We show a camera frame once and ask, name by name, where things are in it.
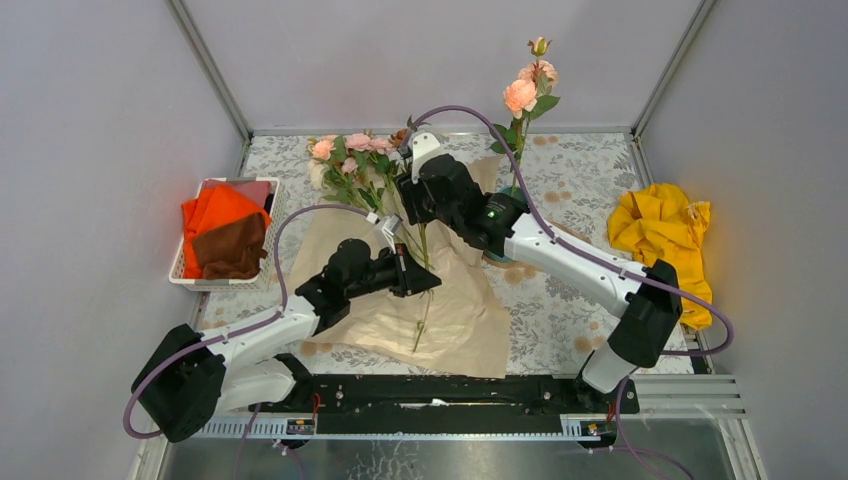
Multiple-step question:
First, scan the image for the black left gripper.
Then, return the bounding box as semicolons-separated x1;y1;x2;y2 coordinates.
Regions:
346;245;442;302

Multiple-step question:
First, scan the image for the peach kraft wrapping paper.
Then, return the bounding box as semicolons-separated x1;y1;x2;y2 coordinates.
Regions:
284;156;602;380

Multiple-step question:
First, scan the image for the peach rose stem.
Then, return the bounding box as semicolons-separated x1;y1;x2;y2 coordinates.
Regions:
490;36;560;165

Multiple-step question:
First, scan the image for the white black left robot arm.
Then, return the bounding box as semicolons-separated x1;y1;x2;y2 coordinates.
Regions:
130;239;442;443

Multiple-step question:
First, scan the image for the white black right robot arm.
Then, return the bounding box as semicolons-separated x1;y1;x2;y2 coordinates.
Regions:
394;154;682;412

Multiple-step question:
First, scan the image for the teal cylindrical vase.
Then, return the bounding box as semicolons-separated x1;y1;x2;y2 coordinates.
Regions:
482;185;533;266

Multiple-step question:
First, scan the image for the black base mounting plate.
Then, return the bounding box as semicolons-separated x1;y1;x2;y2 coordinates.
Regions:
261;374;640;435

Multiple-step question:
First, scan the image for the floral patterned table mat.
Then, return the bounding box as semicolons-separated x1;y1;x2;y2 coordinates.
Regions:
198;133;638;347

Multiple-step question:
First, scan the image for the pink cloth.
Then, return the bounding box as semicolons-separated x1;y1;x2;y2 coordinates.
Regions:
200;179;275;210

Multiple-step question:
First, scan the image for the brown cloth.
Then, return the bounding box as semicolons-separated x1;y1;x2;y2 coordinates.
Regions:
192;213;267;280

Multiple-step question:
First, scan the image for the orange cloth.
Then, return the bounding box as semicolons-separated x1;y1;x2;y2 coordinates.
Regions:
181;185;272;279

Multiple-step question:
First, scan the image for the yellow crumpled cloth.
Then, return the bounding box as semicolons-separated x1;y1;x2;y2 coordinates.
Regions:
607;184;713;302

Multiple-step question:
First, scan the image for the white plastic basket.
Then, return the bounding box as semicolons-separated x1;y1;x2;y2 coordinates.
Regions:
168;177;283;292

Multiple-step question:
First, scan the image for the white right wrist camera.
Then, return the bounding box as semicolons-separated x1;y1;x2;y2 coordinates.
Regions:
399;131;445;184

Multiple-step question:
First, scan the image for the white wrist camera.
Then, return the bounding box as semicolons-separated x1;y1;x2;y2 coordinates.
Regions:
366;212;403;253
399;131;445;184

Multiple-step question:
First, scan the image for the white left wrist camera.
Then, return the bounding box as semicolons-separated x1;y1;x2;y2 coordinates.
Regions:
366;212;403;253

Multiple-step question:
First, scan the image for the aluminium frame rail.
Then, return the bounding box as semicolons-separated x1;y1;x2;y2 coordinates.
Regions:
164;0;252;143

